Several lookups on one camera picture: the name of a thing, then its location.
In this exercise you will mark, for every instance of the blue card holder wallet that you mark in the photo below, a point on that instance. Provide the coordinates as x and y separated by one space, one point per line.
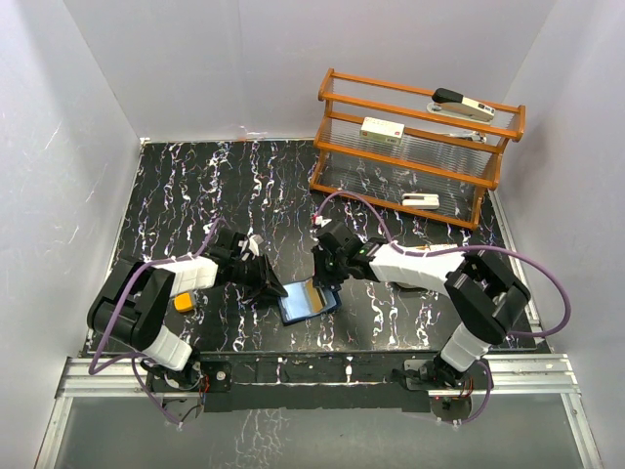
296 307

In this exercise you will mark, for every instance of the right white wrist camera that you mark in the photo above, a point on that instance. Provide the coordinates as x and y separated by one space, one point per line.
319 221

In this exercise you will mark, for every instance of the white staples box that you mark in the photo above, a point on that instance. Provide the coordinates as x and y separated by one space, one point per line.
381 131

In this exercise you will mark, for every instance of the small white stapler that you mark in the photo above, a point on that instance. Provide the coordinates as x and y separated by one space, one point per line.
421 201

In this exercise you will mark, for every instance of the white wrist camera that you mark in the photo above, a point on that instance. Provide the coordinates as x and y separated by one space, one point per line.
249 247
319 221

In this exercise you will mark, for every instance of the black beige stapler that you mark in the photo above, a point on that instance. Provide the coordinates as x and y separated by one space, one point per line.
453 104

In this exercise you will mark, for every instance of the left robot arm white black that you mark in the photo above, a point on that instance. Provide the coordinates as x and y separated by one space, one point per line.
131 306

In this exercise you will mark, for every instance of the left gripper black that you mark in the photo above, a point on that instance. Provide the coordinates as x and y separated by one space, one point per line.
265 276

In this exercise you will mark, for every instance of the orange credit card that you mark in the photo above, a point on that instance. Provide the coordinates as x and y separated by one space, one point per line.
321 300

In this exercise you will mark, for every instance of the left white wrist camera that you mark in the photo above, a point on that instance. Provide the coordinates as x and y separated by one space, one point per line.
249 247

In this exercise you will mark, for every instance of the yellow grey small box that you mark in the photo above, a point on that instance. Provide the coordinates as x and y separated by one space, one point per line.
184 303

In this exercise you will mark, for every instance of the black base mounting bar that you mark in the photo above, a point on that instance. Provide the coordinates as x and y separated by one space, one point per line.
326 380

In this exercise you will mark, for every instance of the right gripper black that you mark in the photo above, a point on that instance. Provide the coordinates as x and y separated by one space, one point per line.
321 278

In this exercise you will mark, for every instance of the orange wooden shelf rack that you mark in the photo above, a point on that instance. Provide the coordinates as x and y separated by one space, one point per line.
460 160

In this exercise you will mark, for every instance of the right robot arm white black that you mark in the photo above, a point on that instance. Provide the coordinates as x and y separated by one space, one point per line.
485 293

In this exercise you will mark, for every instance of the beige plastic tray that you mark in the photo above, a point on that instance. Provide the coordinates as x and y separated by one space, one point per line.
409 286

